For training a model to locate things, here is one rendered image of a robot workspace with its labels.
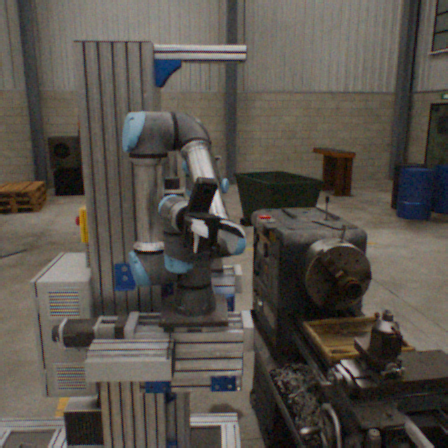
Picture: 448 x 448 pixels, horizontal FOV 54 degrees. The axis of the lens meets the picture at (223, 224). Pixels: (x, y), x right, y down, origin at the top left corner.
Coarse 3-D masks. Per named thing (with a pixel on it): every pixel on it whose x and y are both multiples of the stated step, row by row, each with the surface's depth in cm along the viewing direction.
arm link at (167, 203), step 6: (168, 198) 110; (174, 198) 109; (180, 198) 108; (162, 204) 110; (168, 204) 107; (174, 204) 104; (162, 210) 110; (168, 210) 105; (162, 216) 110; (168, 222) 107; (168, 228) 108; (174, 228) 108
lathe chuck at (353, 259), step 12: (336, 240) 201; (312, 252) 199; (336, 252) 195; (348, 252) 196; (360, 252) 197; (312, 264) 194; (324, 264) 195; (348, 264) 197; (360, 264) 198; (300, 276) 203; (312, 276) 196; (324, 276) 197; (312, 288) 197; (324, 288) 198; (324, 300) 200; (348, 300) 202
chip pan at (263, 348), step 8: (256, 320) 276; (256, 328) 265; (256, 336) 256; (264, 336) 256; (256, 344) 247; (264, 344) 247; (264, 352) 239; (272, 352) 239; (264, 360) 231; (272, 360) 231; (280, 360) 231; (272, 368) 223
